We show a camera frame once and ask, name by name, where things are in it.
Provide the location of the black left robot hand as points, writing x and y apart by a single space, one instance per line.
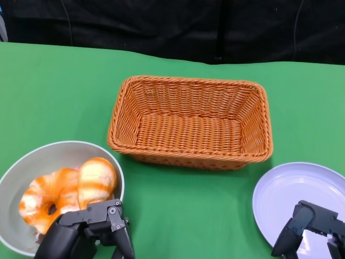
72 234

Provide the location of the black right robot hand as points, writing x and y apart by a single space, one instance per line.
312 215

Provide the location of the orange white round bread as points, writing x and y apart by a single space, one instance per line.
97 180

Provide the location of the pale green bowl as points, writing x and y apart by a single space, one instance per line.
54 156

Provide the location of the lavender round plate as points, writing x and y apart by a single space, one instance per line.
285 186

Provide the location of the orange wicker basket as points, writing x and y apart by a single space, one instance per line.
188 129

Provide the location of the green table cloth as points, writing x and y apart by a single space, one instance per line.
54 94

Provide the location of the black vertical pole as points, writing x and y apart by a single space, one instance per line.
220 32

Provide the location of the grey blue background object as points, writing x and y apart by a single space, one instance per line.
3 27

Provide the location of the black backdrop cloth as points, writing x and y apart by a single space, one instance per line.
161 27

